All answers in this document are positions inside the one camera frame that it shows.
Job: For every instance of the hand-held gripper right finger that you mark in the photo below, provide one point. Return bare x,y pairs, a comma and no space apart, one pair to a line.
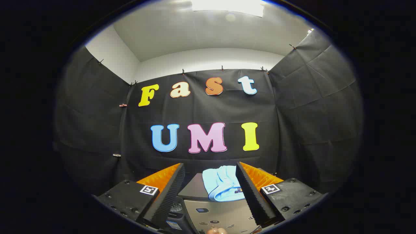
252,195

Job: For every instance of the black backdrop cloth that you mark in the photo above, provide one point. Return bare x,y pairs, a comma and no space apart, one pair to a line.
201,110

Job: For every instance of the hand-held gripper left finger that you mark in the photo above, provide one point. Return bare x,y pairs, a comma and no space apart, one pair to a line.
167,195

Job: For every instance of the light blue garment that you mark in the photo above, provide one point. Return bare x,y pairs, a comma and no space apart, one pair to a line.
221,182

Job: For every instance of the grey washing machine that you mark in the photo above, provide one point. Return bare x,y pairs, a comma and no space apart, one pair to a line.
221,213

